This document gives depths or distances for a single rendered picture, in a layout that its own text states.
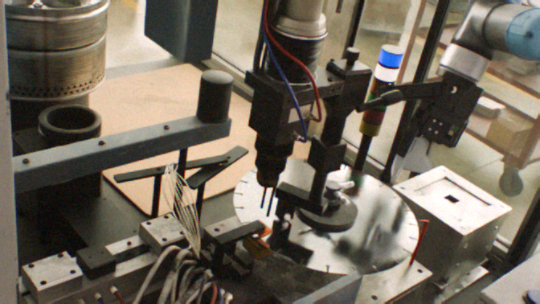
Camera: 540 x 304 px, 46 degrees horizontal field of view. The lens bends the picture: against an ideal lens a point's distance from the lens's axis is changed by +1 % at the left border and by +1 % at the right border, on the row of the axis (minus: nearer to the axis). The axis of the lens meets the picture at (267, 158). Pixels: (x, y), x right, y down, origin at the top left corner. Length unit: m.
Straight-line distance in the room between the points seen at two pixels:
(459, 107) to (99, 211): 0.68
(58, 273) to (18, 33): 0.56
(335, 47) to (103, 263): 0.86
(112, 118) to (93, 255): 0.69
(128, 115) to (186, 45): 0.84
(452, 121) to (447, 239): 0.29
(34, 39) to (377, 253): 0.81
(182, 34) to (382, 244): 0.48
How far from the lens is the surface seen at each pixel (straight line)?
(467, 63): 1.10
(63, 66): 1.42
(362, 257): 1.03
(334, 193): 1.08
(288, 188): 1.03
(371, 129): 1.34
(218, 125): 1.12
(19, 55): 1.41
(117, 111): 1.72
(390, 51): 1.28
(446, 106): 1.12
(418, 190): 1.35
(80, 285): 1.03
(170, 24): 0.91
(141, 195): 1.41
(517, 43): 1.02
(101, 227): 1.20
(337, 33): 1.62
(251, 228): 0.98
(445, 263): 1.31
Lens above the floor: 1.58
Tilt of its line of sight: 31 degrees down
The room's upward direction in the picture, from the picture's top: 11 degrees clockwise
